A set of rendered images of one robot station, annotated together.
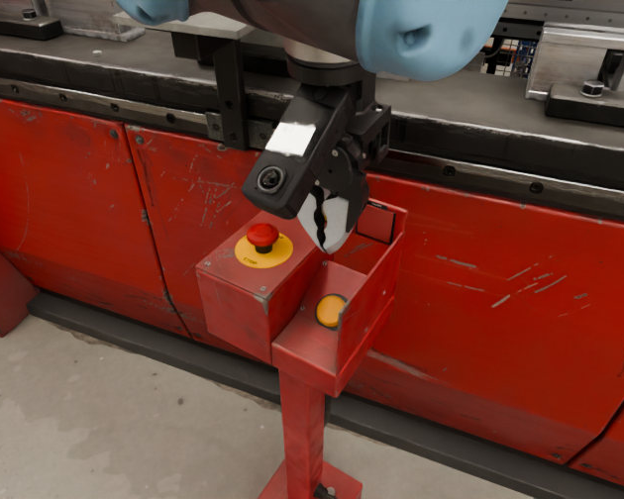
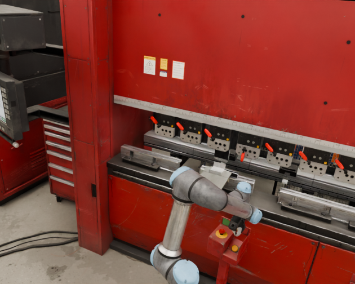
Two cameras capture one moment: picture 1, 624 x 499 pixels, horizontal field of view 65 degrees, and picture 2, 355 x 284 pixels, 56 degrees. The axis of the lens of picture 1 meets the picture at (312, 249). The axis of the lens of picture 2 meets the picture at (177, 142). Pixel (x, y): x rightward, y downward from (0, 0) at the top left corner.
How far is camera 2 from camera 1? 1.53 m
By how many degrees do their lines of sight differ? 14
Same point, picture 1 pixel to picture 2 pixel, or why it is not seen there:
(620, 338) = (301, 262)
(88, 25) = (167, 168)
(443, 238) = (258, 234)
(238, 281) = (217, 240)
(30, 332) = (111, 254)
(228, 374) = not seen: hidden behind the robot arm
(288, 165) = (235, 223)
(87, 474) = not seen: outside the picture
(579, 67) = (288, 199)
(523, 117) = (275, 208)
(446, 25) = (256, 221)
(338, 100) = not seen: hidden behind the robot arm
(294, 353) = (227, 256)
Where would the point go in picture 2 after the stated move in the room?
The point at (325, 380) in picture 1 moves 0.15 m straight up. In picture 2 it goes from (234, 262) to (237, 242)
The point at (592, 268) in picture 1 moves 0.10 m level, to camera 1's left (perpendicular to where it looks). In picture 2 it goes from (292, 244) to (276, 243)
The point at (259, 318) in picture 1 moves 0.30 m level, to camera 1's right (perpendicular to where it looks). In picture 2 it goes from (221, 248) to (271, 252)
